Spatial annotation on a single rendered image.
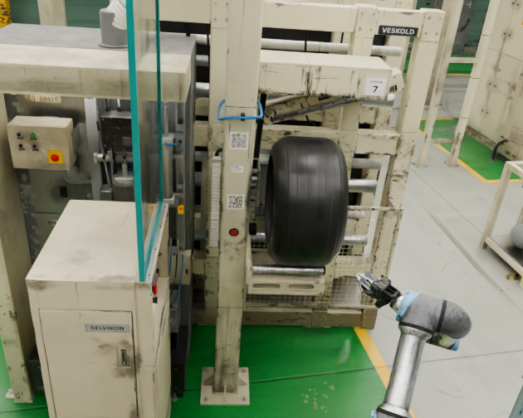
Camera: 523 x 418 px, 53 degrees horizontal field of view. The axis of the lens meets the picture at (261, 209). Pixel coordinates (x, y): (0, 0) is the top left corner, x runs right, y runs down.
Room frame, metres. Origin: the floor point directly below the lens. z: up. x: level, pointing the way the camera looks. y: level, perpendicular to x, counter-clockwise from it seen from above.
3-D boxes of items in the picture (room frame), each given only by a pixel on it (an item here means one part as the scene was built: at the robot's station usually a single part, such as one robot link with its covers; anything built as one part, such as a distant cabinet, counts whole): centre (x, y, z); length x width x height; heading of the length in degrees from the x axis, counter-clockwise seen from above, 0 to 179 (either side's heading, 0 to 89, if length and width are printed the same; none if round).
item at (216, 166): (2.10, 0.21, 1.19); 0.05 x 0.04 x 0.48; 5
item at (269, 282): (2.04, -0.14, 0.84); 0.36 x 0.09 x 0.06; 95
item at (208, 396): (2.14, 0.12, 0.02); 0.27 x 0.27 x 0.04; 5
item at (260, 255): (2.18, -0.13, 0.80); 0.37 x 0.36 x 0.02; 5
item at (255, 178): (2.54, 0.13, 1.05); 0.20 x 0.15 x 0.30; 95
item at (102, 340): (1.63, 0.56, 0.63); 0.56 x 0.41 x 1.27; 5
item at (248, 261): (2.16, 0.05, 0.90); 0.40 x 0.03 x 0.10; 5
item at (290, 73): (2.49, -0.23, 1.71); 0.61 x 0.25 x 0.15; 95
